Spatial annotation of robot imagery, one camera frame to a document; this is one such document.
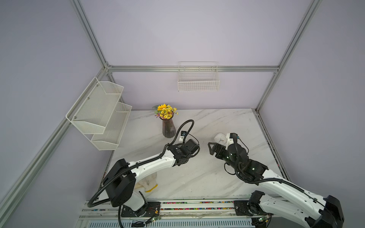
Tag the white mesh shelf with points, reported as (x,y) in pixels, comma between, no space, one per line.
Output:
(92,112)
(112,135)

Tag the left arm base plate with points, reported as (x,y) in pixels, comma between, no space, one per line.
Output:
(148,210)

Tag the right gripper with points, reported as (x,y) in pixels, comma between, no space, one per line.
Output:
(222,148)

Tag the yellow flower bouquet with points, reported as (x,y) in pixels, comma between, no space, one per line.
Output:
(165,111)

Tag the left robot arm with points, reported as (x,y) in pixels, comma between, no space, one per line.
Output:
(124,176)

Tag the white wire wall basket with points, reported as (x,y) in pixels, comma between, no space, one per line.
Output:
(194,76)

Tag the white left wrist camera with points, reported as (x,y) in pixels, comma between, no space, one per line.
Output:
(183,136)

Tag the lower white mesh shelf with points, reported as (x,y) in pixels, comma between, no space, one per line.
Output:
(112,135)

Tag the white yellow cloth glove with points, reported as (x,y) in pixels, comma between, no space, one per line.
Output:
(148,183)

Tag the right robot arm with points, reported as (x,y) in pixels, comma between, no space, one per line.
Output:
(297,204)

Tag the dark glass vase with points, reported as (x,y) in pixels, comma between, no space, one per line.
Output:
(168,127)

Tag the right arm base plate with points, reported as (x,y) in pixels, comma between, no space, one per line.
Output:
(248,208)

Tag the upper white mesh shelf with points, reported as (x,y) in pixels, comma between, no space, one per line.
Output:
(92,112)

